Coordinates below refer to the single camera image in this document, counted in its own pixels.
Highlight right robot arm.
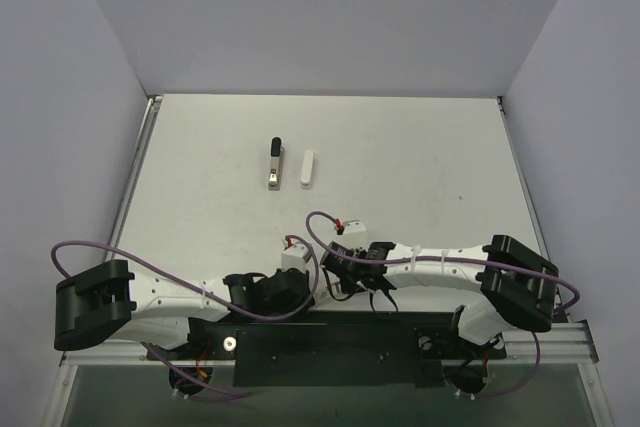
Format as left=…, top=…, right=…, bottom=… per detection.
left=321, top=235, right=559, bottom=356

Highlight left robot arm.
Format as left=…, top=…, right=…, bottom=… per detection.
left=54, top=260, right=315, bottom=359

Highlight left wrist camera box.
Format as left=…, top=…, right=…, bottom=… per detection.
left=280, top=238, right=311, bottom=274

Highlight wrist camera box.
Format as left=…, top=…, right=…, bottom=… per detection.
left=337, top=220, right=369, bottom=250
left=280, top=238, right=311, bottom=274

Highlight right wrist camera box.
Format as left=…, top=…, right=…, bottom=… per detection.
left=337, top=220, right=369, bottom=250

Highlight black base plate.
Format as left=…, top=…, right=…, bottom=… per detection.
left=161, top=311, right=506, bottom=388

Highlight left aluminium rail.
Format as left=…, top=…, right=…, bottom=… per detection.
left=59, top=340, right=148, bottom=367

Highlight aluminium rail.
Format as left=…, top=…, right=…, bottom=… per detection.
left=59, top=340, right=148, bottom=367
left=503, top=320, right=600, bottom=365

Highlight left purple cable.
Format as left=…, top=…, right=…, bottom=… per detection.
left=51, top=234, right=322, bottom=402

